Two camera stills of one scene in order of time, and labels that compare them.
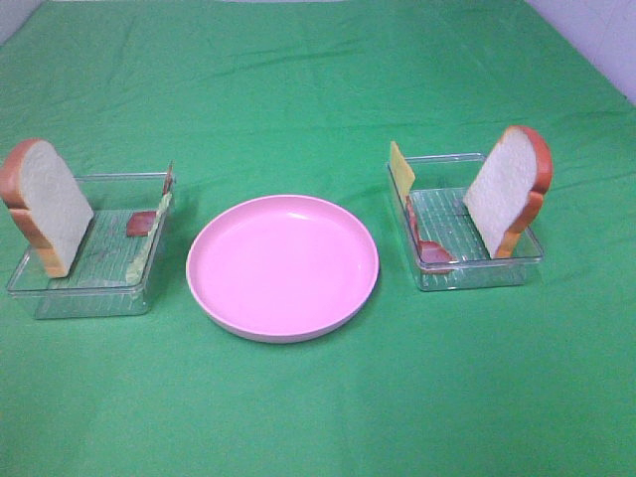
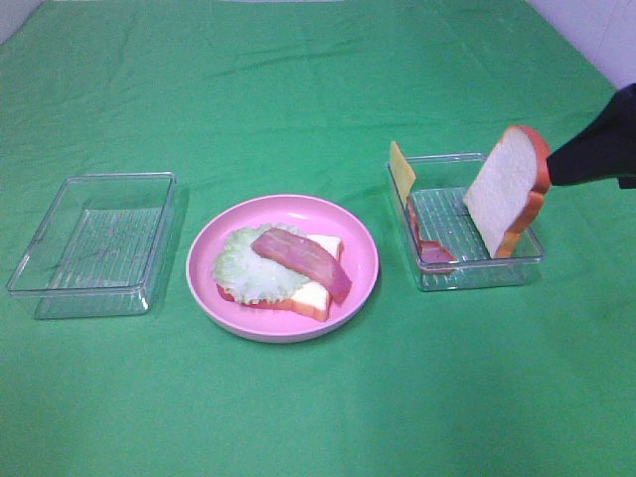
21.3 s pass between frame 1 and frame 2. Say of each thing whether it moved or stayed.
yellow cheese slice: stayed
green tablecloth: stayed
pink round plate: stayed
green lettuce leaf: moved
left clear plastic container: stayed
